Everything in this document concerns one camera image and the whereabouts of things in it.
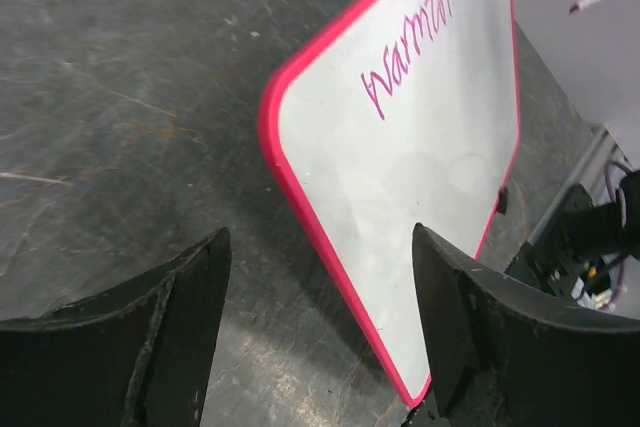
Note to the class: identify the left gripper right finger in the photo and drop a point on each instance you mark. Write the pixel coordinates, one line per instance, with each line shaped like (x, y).
(613, 387)

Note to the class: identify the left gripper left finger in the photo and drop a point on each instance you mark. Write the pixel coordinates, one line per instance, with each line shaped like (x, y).
(137, 354)

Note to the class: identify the pink framed whiteboard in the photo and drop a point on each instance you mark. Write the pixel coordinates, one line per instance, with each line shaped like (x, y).
(399, 112)

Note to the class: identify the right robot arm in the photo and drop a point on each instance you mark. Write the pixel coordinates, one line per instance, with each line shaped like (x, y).
(580, 230)

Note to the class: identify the black whiteboard foot clip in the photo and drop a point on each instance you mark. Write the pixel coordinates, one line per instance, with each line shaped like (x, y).
(502, 201)

